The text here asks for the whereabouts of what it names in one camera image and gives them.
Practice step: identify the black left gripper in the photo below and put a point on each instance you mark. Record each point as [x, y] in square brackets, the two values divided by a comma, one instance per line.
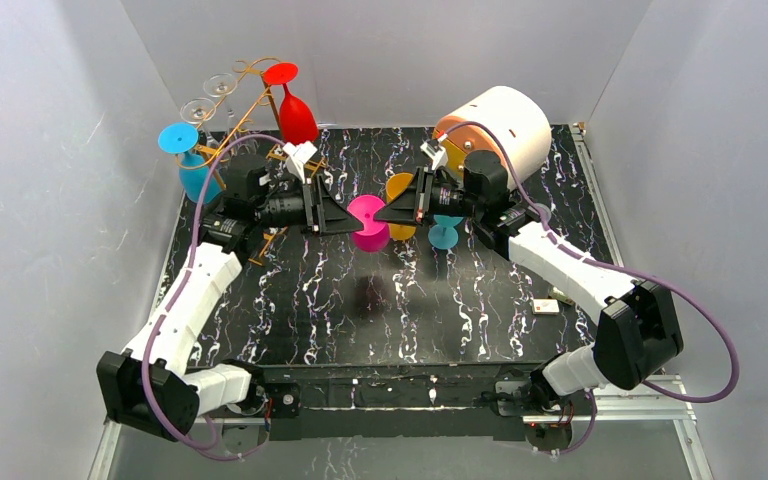
[316, 207]

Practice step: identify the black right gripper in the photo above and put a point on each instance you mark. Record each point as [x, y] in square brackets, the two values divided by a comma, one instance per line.
[422, 201]

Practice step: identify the magenta plastic wine glass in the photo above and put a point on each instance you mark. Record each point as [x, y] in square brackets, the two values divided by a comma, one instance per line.
[374, 236]

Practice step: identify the light blue plastic wine glass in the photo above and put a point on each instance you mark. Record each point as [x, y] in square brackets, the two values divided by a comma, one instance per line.
[443, 234]

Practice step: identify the red plastic wine glass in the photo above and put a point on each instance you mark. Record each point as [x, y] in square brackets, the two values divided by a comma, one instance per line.
[296, 119]

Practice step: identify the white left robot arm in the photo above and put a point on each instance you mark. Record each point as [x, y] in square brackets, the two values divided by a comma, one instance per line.
[147, 385]

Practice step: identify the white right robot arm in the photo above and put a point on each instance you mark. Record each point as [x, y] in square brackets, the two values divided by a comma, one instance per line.
[638, 330]

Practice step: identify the orange plastic wine glass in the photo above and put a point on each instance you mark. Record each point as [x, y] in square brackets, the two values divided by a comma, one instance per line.
[396, 185]

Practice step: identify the clear wine glass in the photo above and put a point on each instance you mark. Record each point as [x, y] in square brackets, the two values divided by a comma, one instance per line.
[198, 111]
[221, 116]

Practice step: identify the black marble table mat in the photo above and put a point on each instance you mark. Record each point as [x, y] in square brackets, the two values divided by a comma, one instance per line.
[320, 300]

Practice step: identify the round drawer cabinet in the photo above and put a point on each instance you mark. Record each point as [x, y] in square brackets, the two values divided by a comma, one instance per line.
[517, 126]

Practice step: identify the small white box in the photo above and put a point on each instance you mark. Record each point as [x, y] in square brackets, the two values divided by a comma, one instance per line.
[545, 307]

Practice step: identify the cream rectangular box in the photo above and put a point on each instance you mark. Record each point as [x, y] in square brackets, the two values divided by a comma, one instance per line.
[560, 296]

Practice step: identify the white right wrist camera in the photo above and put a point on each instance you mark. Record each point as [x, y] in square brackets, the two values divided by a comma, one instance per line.
[436, 152]

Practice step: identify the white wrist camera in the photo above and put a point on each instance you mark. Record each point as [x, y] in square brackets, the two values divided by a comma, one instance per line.
[436, 152]
[297, 156]

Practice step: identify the gold wire wine glass rack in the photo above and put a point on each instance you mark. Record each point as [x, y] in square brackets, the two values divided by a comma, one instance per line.
[210, 153]

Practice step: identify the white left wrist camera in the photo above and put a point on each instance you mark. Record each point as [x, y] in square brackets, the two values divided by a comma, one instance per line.
[297, 156]

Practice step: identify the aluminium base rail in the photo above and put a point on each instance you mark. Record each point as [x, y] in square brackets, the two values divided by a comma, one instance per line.
[634, 436]

